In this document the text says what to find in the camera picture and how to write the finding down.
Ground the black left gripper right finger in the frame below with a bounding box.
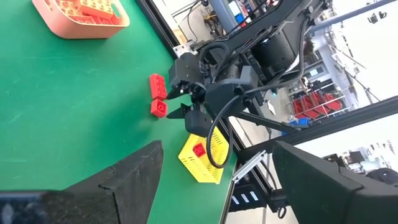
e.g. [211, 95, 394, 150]
[272, 140, 398, 224]

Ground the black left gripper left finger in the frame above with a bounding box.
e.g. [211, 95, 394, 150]
[0, 139, 164, 224]

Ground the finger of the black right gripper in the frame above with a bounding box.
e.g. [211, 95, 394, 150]
[165, 86, 195, 100]
[166, 103, 193, 121]

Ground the long red toy block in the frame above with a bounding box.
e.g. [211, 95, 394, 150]
[149, 73, 169, 101]

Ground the small red toy block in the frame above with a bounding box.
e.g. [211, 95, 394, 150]
[150, 98, 169, 118]
[192, 142, 207, 158]

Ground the yellow slotted plastic basket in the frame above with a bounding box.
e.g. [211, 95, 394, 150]
[178, 126, 230, 185]

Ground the gray equipment cart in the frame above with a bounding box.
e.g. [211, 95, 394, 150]
[208, 0, 246, 32]

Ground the red storage bins rack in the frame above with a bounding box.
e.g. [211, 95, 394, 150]
[291, 91, 343, 119]

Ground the orange toy block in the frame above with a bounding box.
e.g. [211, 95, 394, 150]
[76, 0, 114, 20]

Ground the orange plastic bin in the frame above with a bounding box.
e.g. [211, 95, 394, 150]
[31, 0, 131, 40]

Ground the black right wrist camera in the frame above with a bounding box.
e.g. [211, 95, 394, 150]
[184, 109, 214, 138]

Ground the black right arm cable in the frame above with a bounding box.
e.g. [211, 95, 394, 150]
[206, 90, 246, 169]

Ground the black rig frame beam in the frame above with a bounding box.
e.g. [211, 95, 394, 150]
[238, 95, 398, 164]

